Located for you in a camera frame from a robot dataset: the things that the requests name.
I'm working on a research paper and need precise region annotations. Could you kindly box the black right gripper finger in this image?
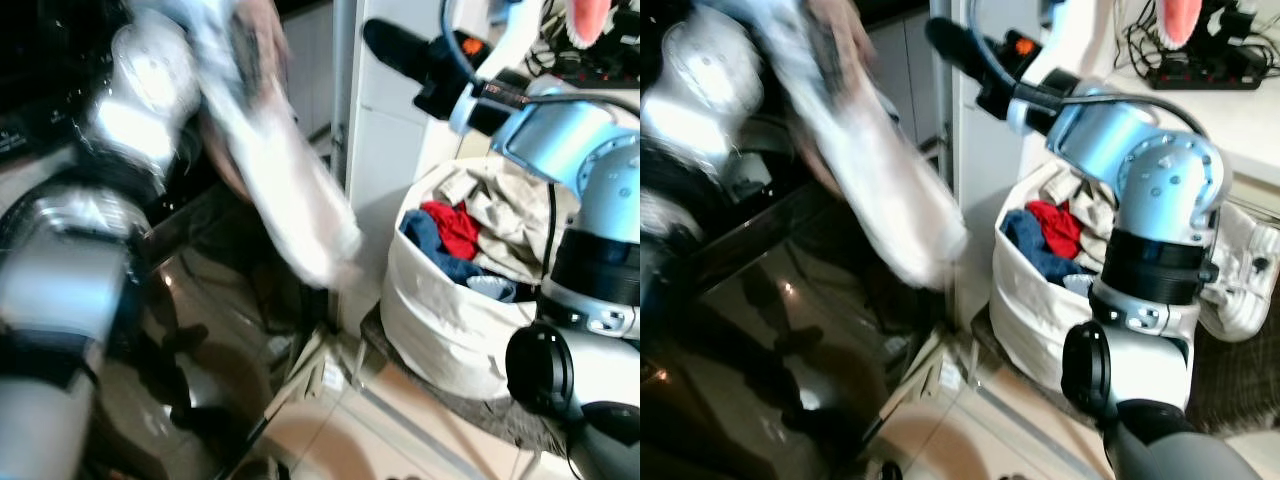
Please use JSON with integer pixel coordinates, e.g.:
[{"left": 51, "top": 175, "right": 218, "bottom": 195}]
[
  {"left": 362, "top": 18, "right": 441, "bottom": 83},
  {"left": 925, "top": 15, "right": 996, "bottom": 79}
]

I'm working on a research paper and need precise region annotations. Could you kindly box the white cloth garment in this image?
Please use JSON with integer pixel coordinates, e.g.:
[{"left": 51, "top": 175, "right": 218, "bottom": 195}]
[
  {"left": 165, "top": 0, "right": 363, "bottom": 291},
  {"left": 700, "top": 0, "right": 969, "bottom": 291}
]

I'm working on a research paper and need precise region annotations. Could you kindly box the black washing machine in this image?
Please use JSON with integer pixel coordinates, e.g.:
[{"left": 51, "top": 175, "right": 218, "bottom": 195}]
[{"left": 0, "top": 0, "right": 131, "bottom": 191}]

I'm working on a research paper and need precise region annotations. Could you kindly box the white cupboard door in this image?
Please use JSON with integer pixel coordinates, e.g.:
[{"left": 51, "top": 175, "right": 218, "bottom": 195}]
[
  {"left": 870, "top": 15, "right": 946, "bottom": 151},
  {"left": 285, "top": 5, "right": 336, "bottom": 141}
]

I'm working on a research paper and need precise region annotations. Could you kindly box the white cabinet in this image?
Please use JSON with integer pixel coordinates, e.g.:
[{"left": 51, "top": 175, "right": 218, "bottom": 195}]
[
  {"left": 335, "top": 0, "right": 451, "bottom": 336},
  {"left": 950, "top": 0, "right": 1051, "bottom": 326}
]

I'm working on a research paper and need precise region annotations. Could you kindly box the red garment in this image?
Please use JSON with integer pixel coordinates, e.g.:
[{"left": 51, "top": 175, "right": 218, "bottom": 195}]
[
  {"left": 1027, "top": 198, "right": 1086, "bottom": 259},
  {"left": 420, "top": 200, "right": 483, "bottom": 261}
]

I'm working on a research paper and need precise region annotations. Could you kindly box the beige garment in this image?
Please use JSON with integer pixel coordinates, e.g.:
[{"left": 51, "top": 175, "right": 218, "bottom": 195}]
[
  {"left": 435, "top": 160, "right": 581, "bottom": 286},
  {"left": 1040, "top": 165, "right": 1126, "bottom": 271}
]

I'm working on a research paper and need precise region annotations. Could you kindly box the black power strip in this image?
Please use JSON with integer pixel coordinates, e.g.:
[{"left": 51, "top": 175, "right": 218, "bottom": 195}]
[
  {"left": 548, "top": 45, "right": 641, "bottom": 89},
  {"left": 1148, "top": 55, "right": 1263, "bottom": 91}
]

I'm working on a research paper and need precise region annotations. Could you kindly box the pink brush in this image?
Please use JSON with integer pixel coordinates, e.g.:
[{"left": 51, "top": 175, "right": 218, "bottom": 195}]
[
  {"left": 568, "top": 0, "right": 613, "bottom": 48},
  {"left": 1160, "top": 0, "right": 1204, "bottom": 46}
]

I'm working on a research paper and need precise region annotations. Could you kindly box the white fabric laundry basket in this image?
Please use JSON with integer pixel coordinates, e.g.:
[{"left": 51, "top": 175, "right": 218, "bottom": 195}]
[
  {"left": 990, "top": 160, "right": 1126, "bottom": 393},
  {"left": 380, "top": 155, "right": 561, "bottom": 403}
]

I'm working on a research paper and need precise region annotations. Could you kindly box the white sneaker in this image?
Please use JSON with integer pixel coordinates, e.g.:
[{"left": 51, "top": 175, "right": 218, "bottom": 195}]
[{"left": 1198, "top": 200, "right": 1280, "bottom": 343}]

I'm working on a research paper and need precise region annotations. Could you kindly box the dark glass washer door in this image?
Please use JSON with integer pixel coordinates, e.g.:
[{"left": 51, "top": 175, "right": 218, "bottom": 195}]
[
  {"left": 100, "top": 180, "right": 341, "bottom": 480},
  {"left": 640, "top": 180, "right": 951, "bottom": 480}
]

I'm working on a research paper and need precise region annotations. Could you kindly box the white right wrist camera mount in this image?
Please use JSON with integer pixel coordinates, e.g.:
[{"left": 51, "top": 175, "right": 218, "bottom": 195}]
[
  {"left": 448, "top": 0, "right": 549, "bottom": 136},
  {"left": 1005, "top": 0, "right": 1121, "bottom": 136}
]

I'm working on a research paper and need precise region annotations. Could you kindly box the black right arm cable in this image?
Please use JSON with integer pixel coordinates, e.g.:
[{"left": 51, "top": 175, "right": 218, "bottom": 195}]
[
  {"left": 968, "top": 15, "right": 1213, "bottom": 136},
  {"left": 438, "top": 0, "right": 641, "bottom": 113}
]

